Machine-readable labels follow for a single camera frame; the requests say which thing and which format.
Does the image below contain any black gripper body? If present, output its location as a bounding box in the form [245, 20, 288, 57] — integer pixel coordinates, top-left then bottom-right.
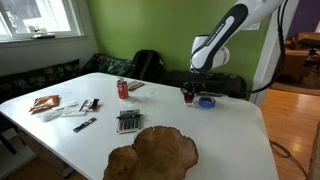
[182, 79, 208, 94]

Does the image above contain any blue tape roll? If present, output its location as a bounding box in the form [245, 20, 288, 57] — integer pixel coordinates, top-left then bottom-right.
[198, 96, 216, 109]

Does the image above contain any black backpack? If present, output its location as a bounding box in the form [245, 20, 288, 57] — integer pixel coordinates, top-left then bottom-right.
[132, 49, 165, 83]

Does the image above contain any red soda can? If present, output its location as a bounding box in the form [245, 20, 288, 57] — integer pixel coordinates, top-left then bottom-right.
[116, 77, 130, 100]

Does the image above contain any dark floral corner cushion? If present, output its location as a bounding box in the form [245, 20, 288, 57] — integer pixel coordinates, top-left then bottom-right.
[80, 53, 136, 78]

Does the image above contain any brown leather armchair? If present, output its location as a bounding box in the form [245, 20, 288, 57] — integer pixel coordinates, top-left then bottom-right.
[278, 31, 320, 84]

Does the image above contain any black flat strip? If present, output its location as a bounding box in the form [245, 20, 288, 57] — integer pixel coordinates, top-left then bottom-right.
[72, 117, 98, 133]

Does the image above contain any white paper packet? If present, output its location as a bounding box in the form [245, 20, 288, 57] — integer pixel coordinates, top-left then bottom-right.
[39, 109, 64, 123]
[61, 108, 88, 118]

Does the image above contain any orange snack packet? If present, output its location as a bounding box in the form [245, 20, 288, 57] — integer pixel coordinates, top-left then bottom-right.
[28, 94, 61, 114]

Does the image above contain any dark floral back cushion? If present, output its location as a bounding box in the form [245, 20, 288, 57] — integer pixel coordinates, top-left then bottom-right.
[0, 59, 82, 103]

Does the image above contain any small windowsill device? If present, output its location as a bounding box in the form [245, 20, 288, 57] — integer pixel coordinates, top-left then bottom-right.
[30, 25, 57, 40]

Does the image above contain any white framed window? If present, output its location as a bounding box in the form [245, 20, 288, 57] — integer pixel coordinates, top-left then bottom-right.
[0, 0, 86, 43]

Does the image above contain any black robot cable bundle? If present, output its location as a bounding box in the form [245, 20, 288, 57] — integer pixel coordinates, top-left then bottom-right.
[248, 0, 289, 94]

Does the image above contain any black floor cable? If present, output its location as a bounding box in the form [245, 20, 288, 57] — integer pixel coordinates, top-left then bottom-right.
[269, 139, 309, 178]

